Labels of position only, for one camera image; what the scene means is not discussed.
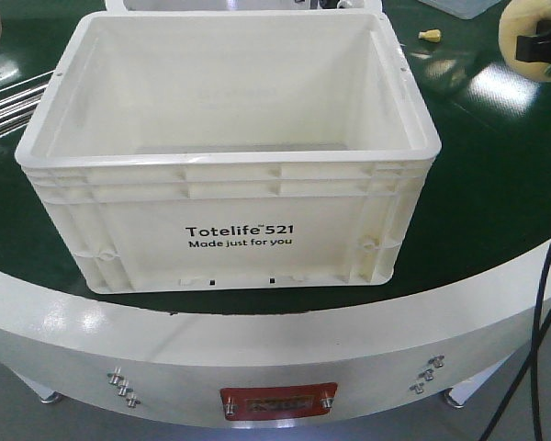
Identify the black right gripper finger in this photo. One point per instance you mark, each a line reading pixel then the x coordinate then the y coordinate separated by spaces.
pixel 537 47

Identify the yellow plush burger toy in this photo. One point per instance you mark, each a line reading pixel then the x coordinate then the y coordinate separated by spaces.
pixel 520 18

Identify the white plastic tote box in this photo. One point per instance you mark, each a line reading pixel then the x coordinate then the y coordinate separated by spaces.
pixel 219 150

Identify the small yellow toy piece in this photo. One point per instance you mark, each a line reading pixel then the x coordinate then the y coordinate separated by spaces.
pixel 430 35

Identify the red label plate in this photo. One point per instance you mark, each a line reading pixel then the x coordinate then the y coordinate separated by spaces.
pixel 278 403

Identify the steel conveyor rollers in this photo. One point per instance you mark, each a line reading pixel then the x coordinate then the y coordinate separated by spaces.
pixel 19 101

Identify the white curved conveyor frame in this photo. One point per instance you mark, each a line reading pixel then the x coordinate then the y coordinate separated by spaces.
pixel 380 355

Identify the white inner conveyor frame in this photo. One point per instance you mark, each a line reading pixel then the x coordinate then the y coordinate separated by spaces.
pixel 232 5

